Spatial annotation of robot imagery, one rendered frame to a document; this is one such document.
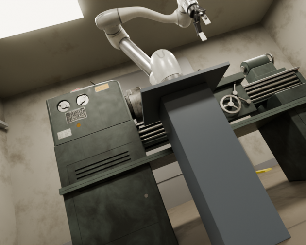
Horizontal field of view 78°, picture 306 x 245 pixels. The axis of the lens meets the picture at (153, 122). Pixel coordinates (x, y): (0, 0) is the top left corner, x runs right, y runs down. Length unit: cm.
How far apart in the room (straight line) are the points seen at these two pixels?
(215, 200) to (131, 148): 71
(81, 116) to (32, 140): 279
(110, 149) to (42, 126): 298
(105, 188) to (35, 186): 276
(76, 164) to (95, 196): 26
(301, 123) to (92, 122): 153
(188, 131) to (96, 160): 74
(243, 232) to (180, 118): 51
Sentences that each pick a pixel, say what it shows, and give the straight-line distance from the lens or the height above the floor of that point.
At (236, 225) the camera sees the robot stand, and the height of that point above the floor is 11.
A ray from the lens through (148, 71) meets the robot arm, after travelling 138.
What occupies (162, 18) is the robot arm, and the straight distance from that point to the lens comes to 161.
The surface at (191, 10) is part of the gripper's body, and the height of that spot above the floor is 129.
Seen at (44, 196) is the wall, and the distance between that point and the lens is 393.
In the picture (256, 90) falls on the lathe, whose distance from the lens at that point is 181.
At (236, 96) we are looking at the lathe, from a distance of 157.
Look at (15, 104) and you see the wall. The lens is 474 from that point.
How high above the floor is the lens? 33
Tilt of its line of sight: 19 degrees up
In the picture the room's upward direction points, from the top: 22 degrees counter-clockwise
